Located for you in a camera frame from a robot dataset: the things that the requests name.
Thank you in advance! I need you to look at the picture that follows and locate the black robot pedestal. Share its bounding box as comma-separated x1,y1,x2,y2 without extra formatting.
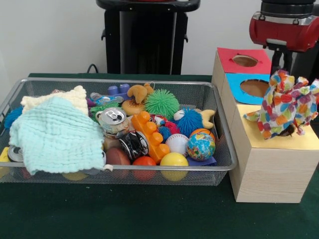
96,0,201,75

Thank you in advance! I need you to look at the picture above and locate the colourful spotted cloth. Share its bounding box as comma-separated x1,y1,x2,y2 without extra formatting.
243,69,319,140

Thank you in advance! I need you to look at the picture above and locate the globe print ball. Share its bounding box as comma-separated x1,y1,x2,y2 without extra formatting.
186,133,216,159

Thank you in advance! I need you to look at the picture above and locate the shallow wire mesh bin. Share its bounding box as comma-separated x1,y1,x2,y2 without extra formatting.
0,77,237,186

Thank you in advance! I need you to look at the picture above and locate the wooden box with three holes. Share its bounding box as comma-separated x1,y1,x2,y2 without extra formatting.
211,47,319,204

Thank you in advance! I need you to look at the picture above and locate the crushed black drink can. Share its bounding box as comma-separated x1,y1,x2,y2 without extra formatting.
119,131,150,160

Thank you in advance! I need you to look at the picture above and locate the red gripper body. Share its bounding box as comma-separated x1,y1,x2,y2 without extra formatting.
249,12,319,52

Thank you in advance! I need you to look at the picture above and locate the green label drink can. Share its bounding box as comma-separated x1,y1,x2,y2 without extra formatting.
96,107,131,137

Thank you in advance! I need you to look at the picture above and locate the green spiky ball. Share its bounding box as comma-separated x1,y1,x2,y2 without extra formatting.
144,89,180,120

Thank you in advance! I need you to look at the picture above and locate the white baseball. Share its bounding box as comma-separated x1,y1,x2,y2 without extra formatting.
165,133,189,157

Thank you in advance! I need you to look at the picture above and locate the dark green tablecloth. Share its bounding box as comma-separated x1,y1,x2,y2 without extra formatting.
0,72,319,239

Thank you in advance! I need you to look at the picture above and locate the orange plastic brick block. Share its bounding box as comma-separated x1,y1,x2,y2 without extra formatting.
131,111,170,164

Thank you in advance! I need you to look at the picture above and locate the black cable loop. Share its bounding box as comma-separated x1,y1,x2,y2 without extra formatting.
86,63,101,74

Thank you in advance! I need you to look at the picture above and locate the yellow ball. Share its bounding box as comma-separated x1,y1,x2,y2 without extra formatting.
159,152,189,182

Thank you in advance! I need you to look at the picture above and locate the brown plush toy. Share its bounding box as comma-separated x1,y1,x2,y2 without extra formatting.
127,83,155,104

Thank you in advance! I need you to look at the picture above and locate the mint green waffle cloth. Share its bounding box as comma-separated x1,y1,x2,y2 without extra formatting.
8,96,107,175

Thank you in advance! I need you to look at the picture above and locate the cream waffle cloth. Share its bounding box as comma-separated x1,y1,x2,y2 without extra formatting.
19,85,88,117

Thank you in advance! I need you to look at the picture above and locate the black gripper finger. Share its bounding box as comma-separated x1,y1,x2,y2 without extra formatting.
271,47,284,75
283,49,294,73

